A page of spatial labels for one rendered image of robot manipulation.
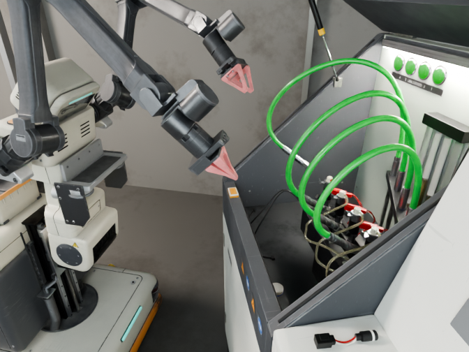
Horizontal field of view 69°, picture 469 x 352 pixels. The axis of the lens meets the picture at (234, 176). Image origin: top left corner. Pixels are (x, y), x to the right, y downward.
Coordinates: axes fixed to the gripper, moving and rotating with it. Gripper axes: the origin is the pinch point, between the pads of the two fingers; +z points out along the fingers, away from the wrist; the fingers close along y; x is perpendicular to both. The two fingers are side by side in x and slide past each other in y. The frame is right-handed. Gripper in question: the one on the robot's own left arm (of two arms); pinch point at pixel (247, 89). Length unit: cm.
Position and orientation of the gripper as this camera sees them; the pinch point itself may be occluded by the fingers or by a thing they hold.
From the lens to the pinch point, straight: 105.8
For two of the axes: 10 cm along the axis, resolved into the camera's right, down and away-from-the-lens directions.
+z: 5.8, 8.1, -0.4
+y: 3.9, -2.3, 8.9
